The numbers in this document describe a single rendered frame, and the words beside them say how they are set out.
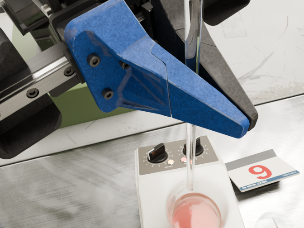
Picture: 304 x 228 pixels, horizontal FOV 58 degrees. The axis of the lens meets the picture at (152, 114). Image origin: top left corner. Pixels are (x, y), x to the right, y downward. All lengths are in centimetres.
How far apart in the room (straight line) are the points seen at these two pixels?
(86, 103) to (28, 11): 17
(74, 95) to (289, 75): 41
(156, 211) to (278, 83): 36
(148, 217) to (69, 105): 25
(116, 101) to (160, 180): 24
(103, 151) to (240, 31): 40
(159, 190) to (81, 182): 17
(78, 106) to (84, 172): 12
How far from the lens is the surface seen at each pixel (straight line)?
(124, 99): 15
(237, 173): 46
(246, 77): 59
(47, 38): 50
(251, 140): 51
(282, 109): 56
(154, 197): 37
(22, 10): 46
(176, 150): 44
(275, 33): 69
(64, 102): 50
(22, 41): 60
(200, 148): 43
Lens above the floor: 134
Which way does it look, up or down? 56 degrees down
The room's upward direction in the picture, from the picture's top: 11 degrees counter-clockwise
